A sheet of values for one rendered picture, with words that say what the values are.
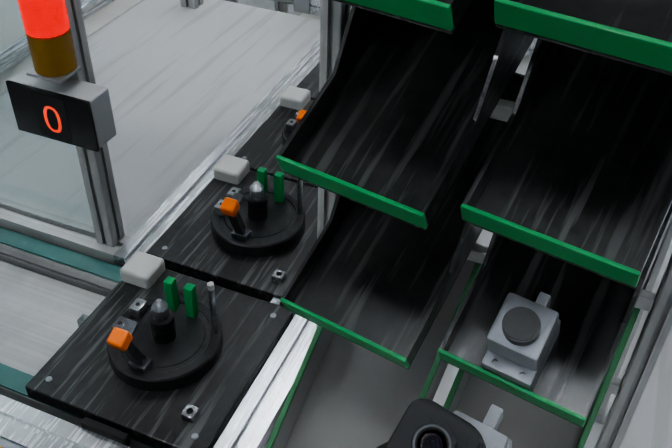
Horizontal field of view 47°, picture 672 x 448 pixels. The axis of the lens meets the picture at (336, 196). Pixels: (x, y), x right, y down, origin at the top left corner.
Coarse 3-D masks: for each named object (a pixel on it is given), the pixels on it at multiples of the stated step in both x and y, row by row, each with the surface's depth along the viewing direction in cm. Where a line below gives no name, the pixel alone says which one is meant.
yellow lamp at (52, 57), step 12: (60, 36) 88; (36, 48) 89; (48, 48) 88; (60, 48) 89; (72, 48) 91; (36, 60) 90; (48, 60) 89; (60, 60) 90; (72, 60) 91; (36, 72) 91; (48, 72) 90; (60, 72) 91
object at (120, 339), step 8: (128, 320) 87; (128, 328) 86; (136, 328) 87; (112, 336) 85; (120, 336) 84; (128, 336) 85; (112, 344) 84; (120, 344) 84; (128, 344) 85; (128, 352) 87; (136, 352) 88; (136, 360) 89; (144, 360) 90
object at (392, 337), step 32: (512, 96) 75; (480, 160) 76; (448, 192) 75; (352, 224) 75; (384, 224) 75; (448, 224) 73; (320, 256) 74; (352, 256) 74; (384, 256) 73; (416, 256) 72; (448, 256) 72; (288, 288) 71; (320, 288) 73; (352, 288) 72; (384, 288) 71; (416, 288) 71; (448, 288) 69; (320, 320) 69; (352, 320) 70; (384, 320) 70; (416, 320) 69; (384, 352) 66; (416, 352) 68
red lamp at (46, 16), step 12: (24, 0) 85; (36, 0) 85; (48, 0) 85; (60, 0) 87; (24, 12) 86; (36, 12) 86; (48, 12) 86; (60, 12) 87; (24, 24) 87; (36, 24) 87; (48, 24) 87; (60, 24) 88; (36, 36) 87; (48, 36) 88
